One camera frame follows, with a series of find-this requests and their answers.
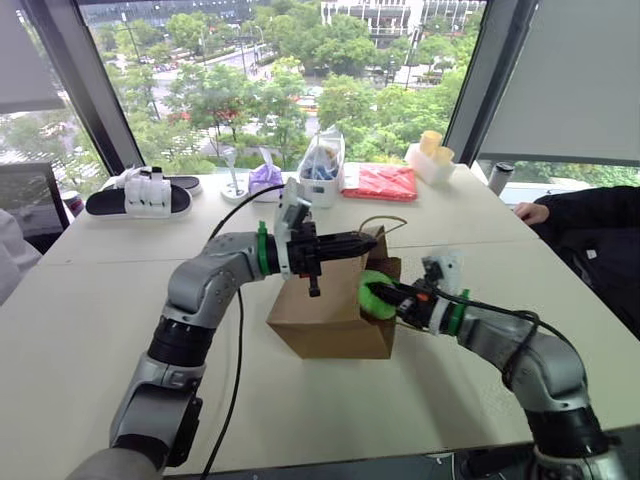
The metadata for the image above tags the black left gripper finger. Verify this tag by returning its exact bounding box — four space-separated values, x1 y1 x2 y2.
327 246 375 262
327 230 379 249

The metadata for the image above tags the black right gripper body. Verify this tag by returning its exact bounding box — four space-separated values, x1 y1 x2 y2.
396 278 444 333

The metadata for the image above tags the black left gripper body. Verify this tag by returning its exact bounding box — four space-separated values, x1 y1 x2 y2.
287 221 332 299

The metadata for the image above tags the green plush toy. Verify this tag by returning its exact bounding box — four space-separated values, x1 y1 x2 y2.
356 269 402 322

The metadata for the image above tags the red plastic bag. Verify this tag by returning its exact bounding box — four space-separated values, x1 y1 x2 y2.
341 163 419 203

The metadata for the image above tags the brown paper bag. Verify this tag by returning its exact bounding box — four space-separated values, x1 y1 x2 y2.
265 214 409 361

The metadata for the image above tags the purple plastic bag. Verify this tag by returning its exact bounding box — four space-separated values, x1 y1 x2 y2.
247 146 287 204

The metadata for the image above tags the bystander bare hand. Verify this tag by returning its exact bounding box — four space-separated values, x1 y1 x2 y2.
513 200 552 227

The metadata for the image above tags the white bin with blue items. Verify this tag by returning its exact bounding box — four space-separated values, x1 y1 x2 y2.
297 125 347 209

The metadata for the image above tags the clear glass on white base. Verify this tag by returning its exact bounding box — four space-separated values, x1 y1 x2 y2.
219 146 251 204

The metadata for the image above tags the white plastic tray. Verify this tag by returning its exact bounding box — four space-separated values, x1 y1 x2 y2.
403 142 457 185

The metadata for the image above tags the black and white slipper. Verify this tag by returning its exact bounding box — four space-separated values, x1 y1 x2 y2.
115 166 204 198
85 178 194 221

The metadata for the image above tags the white tumbler with dark lid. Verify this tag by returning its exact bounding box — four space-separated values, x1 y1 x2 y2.
488 161 516 197

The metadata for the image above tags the bystander black sleeved arm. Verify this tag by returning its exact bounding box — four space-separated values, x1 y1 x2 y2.
531 185 640 342

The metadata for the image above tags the small printed cup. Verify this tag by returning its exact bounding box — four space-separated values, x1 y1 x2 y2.
61 190 87 218

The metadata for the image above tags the grey roller blind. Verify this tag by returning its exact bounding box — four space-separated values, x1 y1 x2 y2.
0 0 68 115
475 0 640 168

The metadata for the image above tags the dark chair back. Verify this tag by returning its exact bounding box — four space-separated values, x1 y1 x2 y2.
0 161 72 254

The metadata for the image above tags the bystander in white clothing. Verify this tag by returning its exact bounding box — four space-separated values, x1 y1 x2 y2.
0 208 44 307

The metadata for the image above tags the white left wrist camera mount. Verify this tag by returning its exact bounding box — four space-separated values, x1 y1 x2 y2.
272 176 317 281

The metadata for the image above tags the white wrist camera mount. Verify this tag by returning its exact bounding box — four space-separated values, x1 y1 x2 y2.
421 248 467 335
272 176 317 281

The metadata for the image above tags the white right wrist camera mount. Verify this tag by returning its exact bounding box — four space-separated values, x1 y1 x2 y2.
421 248 467 335

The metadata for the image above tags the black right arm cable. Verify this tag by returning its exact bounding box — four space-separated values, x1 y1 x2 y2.
433 288 577 392

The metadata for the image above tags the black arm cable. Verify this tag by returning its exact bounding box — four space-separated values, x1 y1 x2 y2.
198 183 287 480
433 288 577 392

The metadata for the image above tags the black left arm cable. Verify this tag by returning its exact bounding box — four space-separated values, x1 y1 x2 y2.
198 183 287 480

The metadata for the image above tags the dark window frame post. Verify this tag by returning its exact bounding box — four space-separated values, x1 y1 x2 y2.
441 0 540 165
19 0 147 177

